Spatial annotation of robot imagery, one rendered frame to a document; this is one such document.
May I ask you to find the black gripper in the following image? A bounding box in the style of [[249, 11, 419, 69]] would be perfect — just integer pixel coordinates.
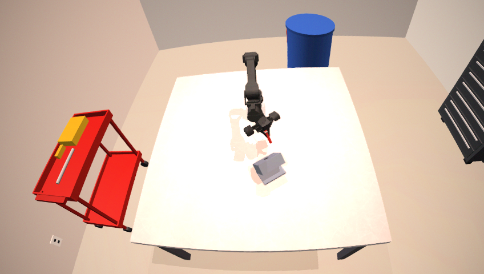
[[244, 110, 281, 138]]

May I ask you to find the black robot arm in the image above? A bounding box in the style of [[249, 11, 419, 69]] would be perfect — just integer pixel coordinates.
[[243, 51, 274, 131]]

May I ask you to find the pale lavender flat panel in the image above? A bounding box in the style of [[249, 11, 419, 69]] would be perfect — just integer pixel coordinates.
[[253, 153, 286, 185]]

